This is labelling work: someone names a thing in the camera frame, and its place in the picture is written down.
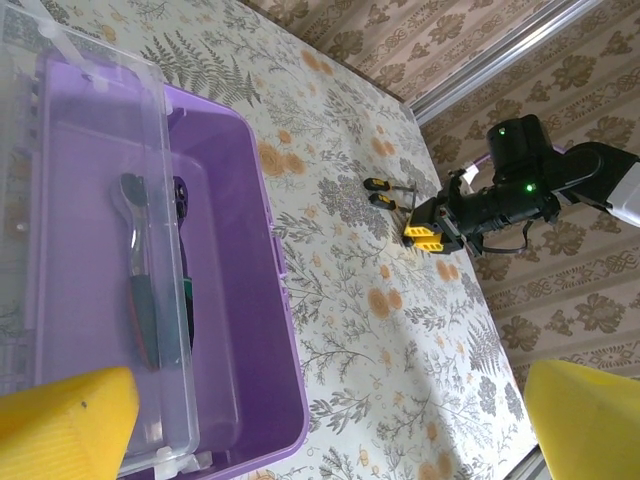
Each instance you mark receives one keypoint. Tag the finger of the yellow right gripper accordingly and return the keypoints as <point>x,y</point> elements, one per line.
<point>419,231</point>
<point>430,245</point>

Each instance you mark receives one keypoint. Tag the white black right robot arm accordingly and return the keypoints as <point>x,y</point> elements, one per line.
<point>627,200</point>

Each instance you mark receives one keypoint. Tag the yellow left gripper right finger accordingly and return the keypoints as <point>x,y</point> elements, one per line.
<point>590,425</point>

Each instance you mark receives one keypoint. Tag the black yellow screwdriver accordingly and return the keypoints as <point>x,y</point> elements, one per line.
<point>376,184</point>
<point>382,201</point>

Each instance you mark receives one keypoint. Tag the silver ratchet wrench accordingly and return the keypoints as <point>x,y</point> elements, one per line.
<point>134,240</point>

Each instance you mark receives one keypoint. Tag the aluminium frame post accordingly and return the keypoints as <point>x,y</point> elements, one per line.
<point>500,57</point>

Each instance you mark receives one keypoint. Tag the purple plastic tool box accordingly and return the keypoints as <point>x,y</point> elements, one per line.
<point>235,300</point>

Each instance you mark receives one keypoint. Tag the aluminium side rail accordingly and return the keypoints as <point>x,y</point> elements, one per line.
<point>530,467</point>

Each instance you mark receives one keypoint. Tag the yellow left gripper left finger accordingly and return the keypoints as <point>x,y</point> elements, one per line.
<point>60,435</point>

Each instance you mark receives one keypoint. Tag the clear plastic box lid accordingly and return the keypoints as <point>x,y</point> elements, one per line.
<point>100,125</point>

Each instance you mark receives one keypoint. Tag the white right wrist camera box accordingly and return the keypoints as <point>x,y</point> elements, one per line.
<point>469,179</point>

